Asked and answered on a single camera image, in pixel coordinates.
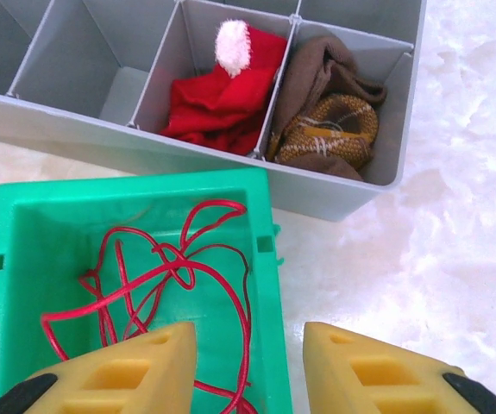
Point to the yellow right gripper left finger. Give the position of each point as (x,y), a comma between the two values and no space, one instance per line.
(144,379)

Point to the green plastic bin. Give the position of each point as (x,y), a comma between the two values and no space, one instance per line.
(14,202)

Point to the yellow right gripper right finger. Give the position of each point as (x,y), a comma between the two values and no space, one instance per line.
(359,379)

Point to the brown rolled sock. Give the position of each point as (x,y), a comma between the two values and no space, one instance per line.
(329,125)

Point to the grey divided organizer box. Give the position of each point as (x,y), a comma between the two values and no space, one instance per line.
(316,194)

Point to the red hat with white pompom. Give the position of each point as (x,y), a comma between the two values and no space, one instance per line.
(226,103)

